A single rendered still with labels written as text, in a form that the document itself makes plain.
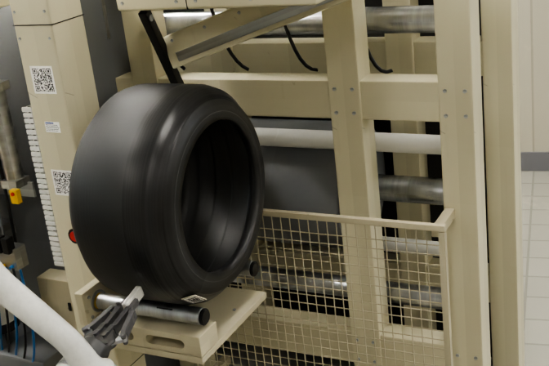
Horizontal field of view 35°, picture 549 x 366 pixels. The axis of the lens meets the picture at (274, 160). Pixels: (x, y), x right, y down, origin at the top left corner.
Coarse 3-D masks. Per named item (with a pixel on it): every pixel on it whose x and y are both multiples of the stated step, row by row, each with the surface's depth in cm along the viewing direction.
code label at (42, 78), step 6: (30, 66) 230; (36, 66) 229; (42, 66) 228; (48, 66) 228; (30, 72) 231; (36, 72) 230; (42, 72) 229; (48, 72) 228; (36, 78) 231; (42, 78) 230; (48, 78) 229; (36, 84) 232; (42, 84) 231; (48, 84) 230; (54, 84) 229; (36, 90) 232; (42, 90) 231; (48, 90) 230; (54, 90) 229
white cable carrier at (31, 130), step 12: (24, 108) 238; (36, 132) 239; (36, 144) 240; (36, 156) 242; (36, 168) 244; (48, 192) 245; (48, 204) 246; (48, 216) 248; (48, 228) 250; (60, 252) 251; (60, 264) 252
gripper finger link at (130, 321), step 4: (132, 312) 210; (128, 316) 209; (132, 316) 209; (136, 316) 211; (128, 320) 208; (132, 320) 209; (124, 324) 207; (128, 324) 207; (132, 324) 209; (124, 328) 205; (128, 328) 207; (120, 332) 205; (124, 332) 204; (128, 332) 206; (120, 336) 203; (124, 336) 203; (128, 336) 206; (124, 344) 204
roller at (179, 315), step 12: (96, 300) 239; (108, 300) 237; (120, 300) 236; (144, 300) 233; (144, 312) 232; (156, 312) 230; (168, 312) 228; (180, 312) 227; (192, 312) 225; (204, 312) 225; (204, 324) 226
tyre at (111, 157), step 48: (144, 96) 220; (192, 96) 219; (96, 144) 213; (144, 144) 207; (192, 144) 213; (240, 144) 252; (96, 192) 210; (144, 192) 205; (192, 192) 262; (240, 192) 256; (96, 240) 213; (144, 240) 207; (192, 240) 258; (240, 240) 243; (144, 288) 218; (192, 288) 219
